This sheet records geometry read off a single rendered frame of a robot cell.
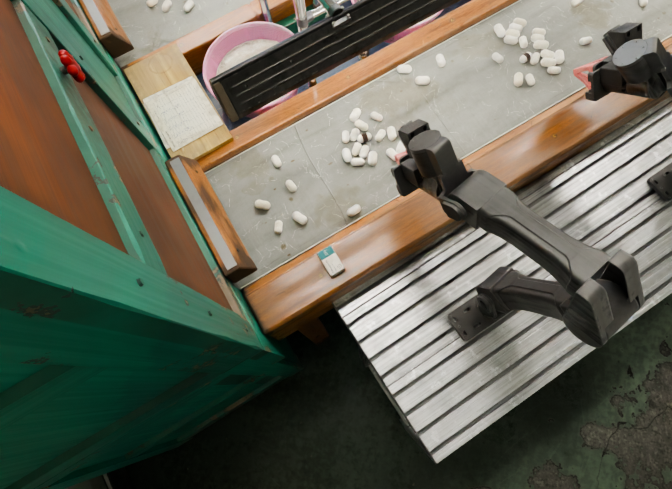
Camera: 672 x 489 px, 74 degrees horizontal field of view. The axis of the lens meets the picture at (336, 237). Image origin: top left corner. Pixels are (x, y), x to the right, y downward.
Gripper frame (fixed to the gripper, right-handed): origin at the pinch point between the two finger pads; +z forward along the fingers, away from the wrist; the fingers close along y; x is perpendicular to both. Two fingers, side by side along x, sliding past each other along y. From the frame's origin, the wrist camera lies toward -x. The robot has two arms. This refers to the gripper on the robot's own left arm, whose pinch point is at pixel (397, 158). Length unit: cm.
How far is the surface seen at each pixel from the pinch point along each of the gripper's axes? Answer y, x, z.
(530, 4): -58, -6, 25
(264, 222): 30.9, 3.7, 12.9
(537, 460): -7, 121, -10
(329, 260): 23.1, 11.4, -2.8
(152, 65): 35, -33, 49
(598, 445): -27, 125, -15
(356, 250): 16.8, 13.3, -2.0
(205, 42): 20, -32, 51
